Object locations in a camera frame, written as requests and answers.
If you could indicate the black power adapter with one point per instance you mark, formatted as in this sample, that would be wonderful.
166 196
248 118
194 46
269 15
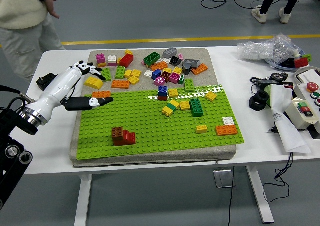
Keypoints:
265 82

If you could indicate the black wall plug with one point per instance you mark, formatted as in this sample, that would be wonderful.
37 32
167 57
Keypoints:
45 81

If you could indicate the white paper sheet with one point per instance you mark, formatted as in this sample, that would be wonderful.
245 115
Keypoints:
287 126

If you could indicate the clear bubble wrap bag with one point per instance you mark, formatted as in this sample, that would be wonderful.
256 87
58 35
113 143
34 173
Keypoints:
265 49

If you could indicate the red long brick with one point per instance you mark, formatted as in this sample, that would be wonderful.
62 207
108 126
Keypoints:
127 60

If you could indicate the small dark green brick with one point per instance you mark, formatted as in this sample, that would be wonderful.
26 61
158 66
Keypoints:
181 79

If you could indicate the light green brick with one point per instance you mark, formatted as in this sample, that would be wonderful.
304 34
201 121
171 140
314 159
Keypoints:
308 57
189 84
107 74
120 72

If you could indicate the small pink brick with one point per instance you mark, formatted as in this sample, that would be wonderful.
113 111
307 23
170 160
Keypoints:
180 56
143 62

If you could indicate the green thin brick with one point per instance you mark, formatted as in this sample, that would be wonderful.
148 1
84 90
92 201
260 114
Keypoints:
172 106

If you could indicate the green sheet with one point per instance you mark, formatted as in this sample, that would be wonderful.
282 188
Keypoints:
268 96

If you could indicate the red thin brick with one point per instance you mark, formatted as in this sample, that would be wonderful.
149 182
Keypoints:
162 98

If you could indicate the metal bracket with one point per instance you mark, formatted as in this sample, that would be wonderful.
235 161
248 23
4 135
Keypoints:
223 178

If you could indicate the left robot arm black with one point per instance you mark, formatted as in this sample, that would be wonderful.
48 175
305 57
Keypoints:
10 126

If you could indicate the yellow curved brick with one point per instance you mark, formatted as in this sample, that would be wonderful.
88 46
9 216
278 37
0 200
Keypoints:
93 82

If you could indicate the magenta brick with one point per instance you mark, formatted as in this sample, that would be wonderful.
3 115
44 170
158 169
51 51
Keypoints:
159 81
174 78

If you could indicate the grey slope brick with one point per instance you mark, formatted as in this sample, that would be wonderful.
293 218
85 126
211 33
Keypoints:
191 61

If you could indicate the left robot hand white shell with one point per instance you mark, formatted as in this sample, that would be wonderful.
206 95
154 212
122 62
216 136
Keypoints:
55 91

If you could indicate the black gear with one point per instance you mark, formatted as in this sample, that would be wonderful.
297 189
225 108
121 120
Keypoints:
278 76

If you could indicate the white rounded device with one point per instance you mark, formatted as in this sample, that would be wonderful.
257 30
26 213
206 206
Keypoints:
308 74

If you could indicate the person's left hand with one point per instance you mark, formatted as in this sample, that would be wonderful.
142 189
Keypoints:
52 6

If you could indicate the small yellow brick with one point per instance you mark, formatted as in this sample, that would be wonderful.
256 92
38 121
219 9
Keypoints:
128 52
201 129

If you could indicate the blue-rimmed bowl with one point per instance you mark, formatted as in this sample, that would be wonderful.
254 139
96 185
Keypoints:
285 67

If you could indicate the yellow flat brick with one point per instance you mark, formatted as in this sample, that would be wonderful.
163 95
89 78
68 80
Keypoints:
102 65

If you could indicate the orange long brick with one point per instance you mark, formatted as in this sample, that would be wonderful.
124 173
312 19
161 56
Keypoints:
199 69
101 94
226 130
159 66
120 84

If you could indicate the red curved brick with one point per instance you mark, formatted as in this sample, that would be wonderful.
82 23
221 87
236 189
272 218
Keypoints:
127 135

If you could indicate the control box with red button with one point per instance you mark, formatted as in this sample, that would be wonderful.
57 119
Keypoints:
303 89

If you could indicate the blue brick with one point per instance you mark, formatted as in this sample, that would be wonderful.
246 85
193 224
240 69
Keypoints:
156 74
162 91

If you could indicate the small white brick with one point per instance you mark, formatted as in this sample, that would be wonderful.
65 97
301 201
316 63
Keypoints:
166 59

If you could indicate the pink flat brick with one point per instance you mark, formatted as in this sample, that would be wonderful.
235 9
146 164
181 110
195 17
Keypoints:
112 63

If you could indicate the white table leg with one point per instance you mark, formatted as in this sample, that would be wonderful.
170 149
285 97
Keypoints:
260 198
83 201

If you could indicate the small black plug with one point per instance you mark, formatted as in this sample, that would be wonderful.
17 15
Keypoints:
272 130

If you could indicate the dark red brick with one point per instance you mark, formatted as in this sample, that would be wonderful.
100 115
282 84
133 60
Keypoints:
165 76

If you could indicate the dark green long brick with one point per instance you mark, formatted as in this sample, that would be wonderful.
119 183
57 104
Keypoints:
151 58

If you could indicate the dark green tall brick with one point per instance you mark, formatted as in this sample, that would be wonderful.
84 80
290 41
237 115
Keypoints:
196 108

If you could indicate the brown brick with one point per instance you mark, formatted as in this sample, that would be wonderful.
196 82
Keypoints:
117 133

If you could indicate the black slope brick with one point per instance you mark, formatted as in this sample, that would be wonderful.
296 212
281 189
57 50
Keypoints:
175 60

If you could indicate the large black nut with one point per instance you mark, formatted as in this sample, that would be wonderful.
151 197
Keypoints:
253 103

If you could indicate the white switch box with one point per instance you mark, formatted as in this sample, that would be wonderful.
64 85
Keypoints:
295 113

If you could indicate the dark grey brick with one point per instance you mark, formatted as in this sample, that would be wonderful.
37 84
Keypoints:
186 70

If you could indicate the green studded baseplate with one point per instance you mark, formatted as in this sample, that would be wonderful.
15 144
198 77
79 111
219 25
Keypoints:
155 136

